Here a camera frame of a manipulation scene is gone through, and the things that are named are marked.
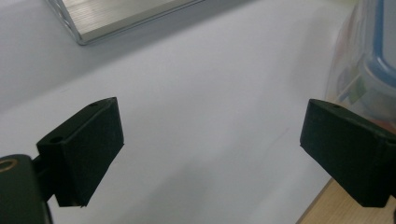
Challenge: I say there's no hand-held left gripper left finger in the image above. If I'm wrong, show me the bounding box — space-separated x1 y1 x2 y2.
32 96 125 208

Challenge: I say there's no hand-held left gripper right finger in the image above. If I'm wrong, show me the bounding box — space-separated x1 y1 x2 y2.
299 98 396 209

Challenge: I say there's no clear container with blue lid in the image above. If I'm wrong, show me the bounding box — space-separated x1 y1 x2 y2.
323 0 396 134

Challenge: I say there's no white wire rack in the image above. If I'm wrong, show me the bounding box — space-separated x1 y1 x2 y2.
46 0 206 46

